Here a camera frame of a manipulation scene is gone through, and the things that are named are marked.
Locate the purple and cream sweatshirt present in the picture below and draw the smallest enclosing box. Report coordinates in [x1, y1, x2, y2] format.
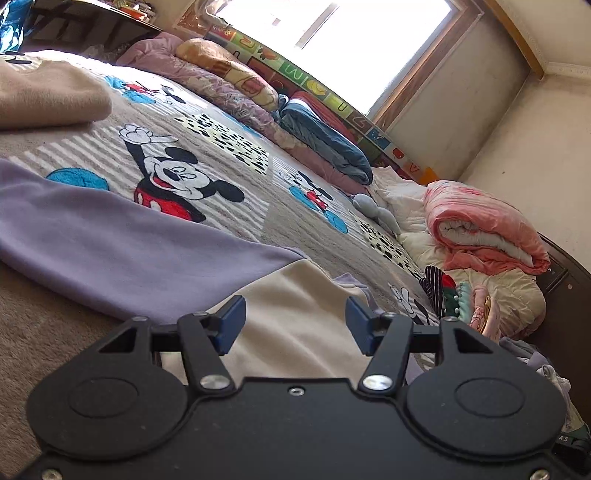
[0, 157, 438, 386]

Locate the stack of folded clothes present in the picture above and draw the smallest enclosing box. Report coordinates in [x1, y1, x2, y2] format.
[420, 266, 501, 343]

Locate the cream white quilt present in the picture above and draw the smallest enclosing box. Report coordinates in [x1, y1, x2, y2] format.
[370, 168, 550, 339]

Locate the pink rolled quilt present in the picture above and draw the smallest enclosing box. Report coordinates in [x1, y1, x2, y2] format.
[423, 180, 550, 276]

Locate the grey plush toy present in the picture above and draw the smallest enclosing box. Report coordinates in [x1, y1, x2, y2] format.
[352, 194, 402, 237]

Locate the Mickey Mouse bed blanket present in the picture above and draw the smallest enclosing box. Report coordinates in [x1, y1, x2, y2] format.
[0, 49, 440, 478]

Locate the dark blue folded quilt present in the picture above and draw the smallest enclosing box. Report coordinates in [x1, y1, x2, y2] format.
[274, 97, 374, 186]

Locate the orange patterned pillow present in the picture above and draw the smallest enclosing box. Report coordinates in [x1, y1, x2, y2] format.
[175, 38, 279, 112]

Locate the colourful alphabet foam mat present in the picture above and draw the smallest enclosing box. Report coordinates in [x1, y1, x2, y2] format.
[174, 8, 440, 187]

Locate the pink floral folded quilt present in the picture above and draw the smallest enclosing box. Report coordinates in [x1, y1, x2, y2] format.
[116, 32, 368, 195]

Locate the beige rolled garment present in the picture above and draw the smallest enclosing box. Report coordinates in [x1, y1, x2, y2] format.
[1, 61, 112, 130]

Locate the dark wooden desk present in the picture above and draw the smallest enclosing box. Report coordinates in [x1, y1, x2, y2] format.
[20, 1, 161, 54]

